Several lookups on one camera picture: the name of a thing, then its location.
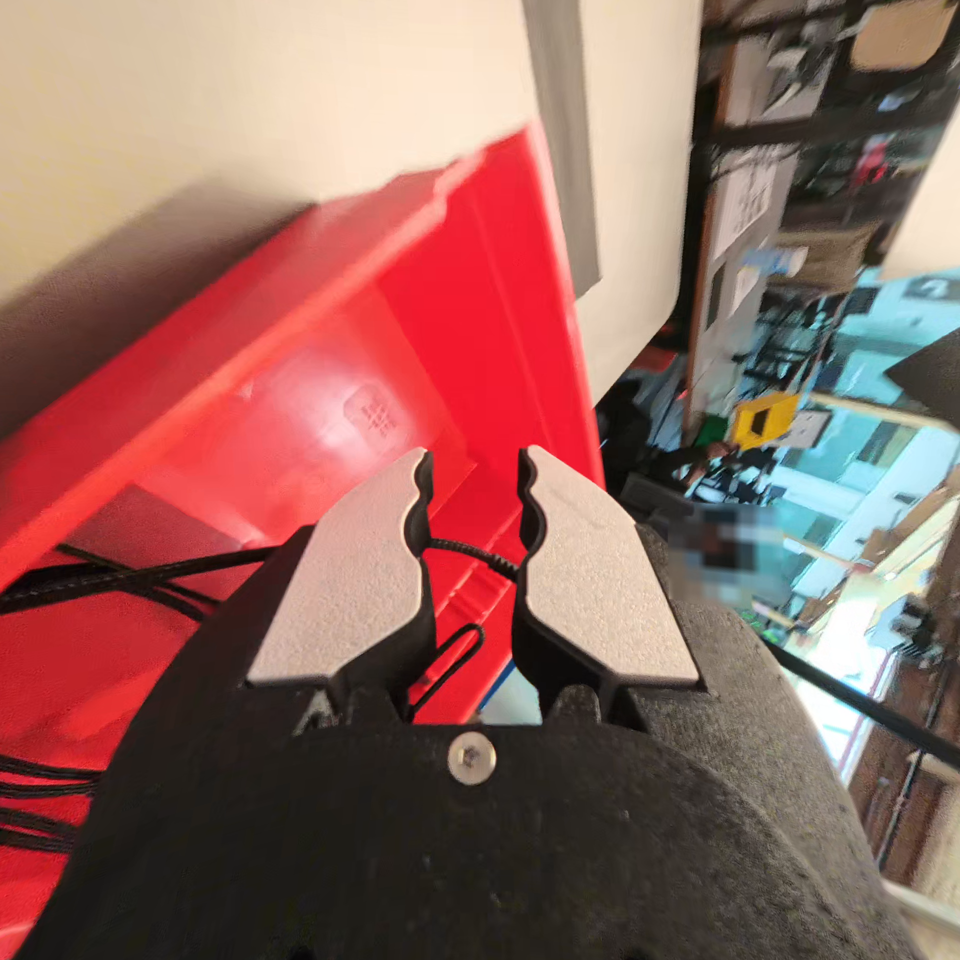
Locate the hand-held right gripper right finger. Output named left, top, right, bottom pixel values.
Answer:
left=512, top=444, right=702, bottom=710

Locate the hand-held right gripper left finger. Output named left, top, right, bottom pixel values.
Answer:
left=246, top=447, right=438, bottom=710

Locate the black usb-c cable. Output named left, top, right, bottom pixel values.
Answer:
left=0, top=536, right=525, bottom=625

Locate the red plastic bin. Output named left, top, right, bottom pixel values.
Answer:
left=0, top=123, right=609, bottom=946

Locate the yellow shape sorter box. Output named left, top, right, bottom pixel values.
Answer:
left=729, top=390, right=801, bottom=451

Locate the black storage shelf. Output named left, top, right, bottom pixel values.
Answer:
left=686, top=0, right=960, bottom=451

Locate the black metal post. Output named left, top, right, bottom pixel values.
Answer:
left=765, top=637, right=960, bottom=772

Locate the black braided cable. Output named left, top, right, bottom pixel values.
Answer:
left=0, top=753, right=102, bottom=856

